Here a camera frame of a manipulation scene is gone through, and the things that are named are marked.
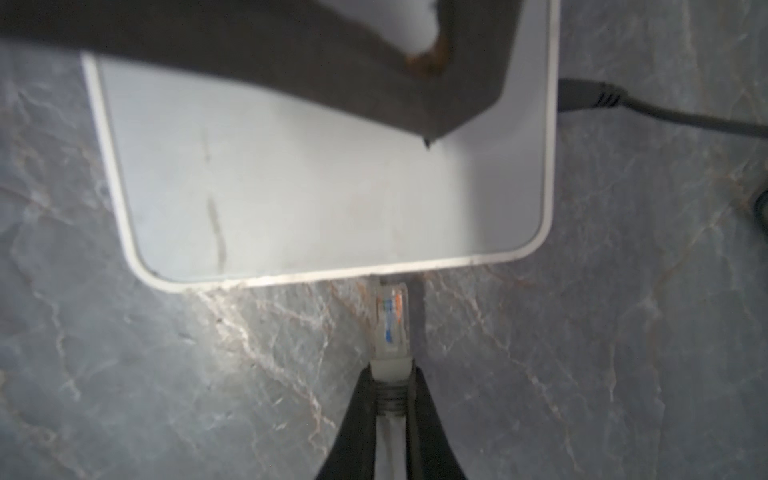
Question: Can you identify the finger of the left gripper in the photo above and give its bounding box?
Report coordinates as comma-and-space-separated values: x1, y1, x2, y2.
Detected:
1, 1, 522, 142

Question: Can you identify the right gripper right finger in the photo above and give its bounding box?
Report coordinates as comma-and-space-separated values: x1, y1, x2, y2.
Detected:
406, 366, 466, 480

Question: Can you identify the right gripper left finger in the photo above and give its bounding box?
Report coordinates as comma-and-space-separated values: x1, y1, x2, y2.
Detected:
316, 366, 377, 480

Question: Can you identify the black thin power cable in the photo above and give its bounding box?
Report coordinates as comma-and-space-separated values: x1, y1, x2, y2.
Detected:
557, 77, 768, 140

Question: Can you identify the white network switch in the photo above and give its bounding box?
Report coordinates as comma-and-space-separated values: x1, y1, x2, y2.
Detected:
81, 1, 561, 292

